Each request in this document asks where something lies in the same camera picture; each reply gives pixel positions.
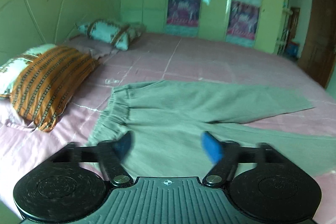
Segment grey-green pants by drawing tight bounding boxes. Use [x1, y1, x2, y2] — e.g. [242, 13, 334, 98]
[88, 81, 335, 177]

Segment pink bed sheet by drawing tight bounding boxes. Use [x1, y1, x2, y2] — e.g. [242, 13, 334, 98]
[1, 34, 335, 212]

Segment orange striped pillow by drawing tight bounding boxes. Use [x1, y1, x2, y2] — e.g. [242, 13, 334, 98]
[10, 46, 99, 132]

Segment white patterned pillow far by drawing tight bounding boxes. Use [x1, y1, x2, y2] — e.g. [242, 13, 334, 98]
[75, 19, 146, 51]

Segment white patterned pillow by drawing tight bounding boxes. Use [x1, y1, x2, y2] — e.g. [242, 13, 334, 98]
[0, 44, 56, 98]
[75, 19, 146, 51]

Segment white patterned pillow near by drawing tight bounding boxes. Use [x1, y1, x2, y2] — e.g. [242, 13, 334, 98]
[0, 44, 56, 98]

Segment brown wooden door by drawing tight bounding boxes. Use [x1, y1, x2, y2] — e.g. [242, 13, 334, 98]
[297, 0, 335, 88]

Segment lower left poster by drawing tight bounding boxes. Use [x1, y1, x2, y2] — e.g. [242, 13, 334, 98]
[165, 0, 201, 37]

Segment lower right poster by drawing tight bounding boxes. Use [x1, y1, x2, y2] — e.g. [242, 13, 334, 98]
[226, 1, 260, 48]

